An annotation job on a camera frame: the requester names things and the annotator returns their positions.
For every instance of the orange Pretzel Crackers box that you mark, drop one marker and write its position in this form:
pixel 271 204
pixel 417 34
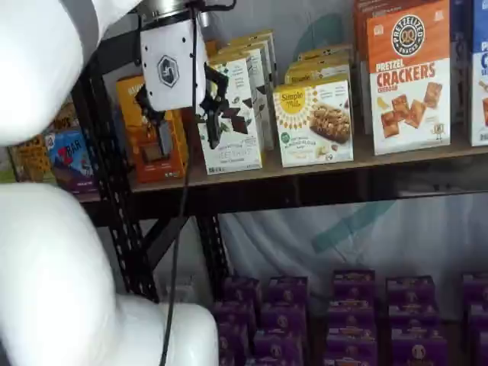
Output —
pixel 360 57
pixel 408 76

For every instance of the purple snack box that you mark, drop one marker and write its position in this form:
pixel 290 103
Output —
pixel 284 318
pixel 234 316
pixel 409 291
pixel 232 345
pixel 350 361
pixel 244 291
pixel 483 348
pixel 413 318
pixel 287 291
pixel 419 348
pixel 352 314
pixel 354 284
pixel 476 289
pixel 267 362
pixel 479 318
pixel 352 343
pixel 278 345

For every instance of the blue and white cracker box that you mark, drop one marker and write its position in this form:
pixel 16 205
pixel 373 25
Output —
pixel 480 114

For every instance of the dark blue cracker box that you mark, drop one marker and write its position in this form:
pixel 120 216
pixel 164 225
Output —
pixel 460 49

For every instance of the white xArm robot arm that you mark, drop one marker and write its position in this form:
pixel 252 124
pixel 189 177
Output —
pixel 45 267

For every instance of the white yellow-label Simple Mills box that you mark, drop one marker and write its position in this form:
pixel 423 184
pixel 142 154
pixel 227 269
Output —
pixel 316 152
pixel 328 53
pixel 324 72

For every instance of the black metal shelf frame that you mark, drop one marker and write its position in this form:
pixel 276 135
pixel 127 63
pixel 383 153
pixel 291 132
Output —
pixel 305 190

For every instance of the wooden shelf board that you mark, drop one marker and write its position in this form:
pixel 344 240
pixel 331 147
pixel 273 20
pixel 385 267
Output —
pixel 362 164
pixel 88 197

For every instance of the gray wrist connector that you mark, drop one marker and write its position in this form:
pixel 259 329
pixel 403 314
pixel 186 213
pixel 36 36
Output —
pixel 206 19

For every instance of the white Sweet Thins box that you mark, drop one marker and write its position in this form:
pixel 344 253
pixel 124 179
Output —
pixel 267 114
pixel 272 57
pixel 236 156

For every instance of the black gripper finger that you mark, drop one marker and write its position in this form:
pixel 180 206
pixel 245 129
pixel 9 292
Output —
pixel 164 137
pixel 214 126

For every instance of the green snack box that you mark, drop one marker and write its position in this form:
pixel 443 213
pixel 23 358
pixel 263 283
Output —
pixel 5 176

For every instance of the blue Zbar box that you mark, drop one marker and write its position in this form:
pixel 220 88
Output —
pixel 72 160

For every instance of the brown Bobo's snack box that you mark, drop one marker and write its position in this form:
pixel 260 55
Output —
pixel 65 120

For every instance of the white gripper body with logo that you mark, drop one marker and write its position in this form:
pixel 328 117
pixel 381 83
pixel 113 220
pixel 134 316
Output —
pixel 167 65

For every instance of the white backdrop sheet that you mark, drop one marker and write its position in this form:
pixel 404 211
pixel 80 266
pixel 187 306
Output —
pixel 419 236

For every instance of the orange snack box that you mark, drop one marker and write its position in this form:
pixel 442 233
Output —
pixel 211 49
pixel 177 160

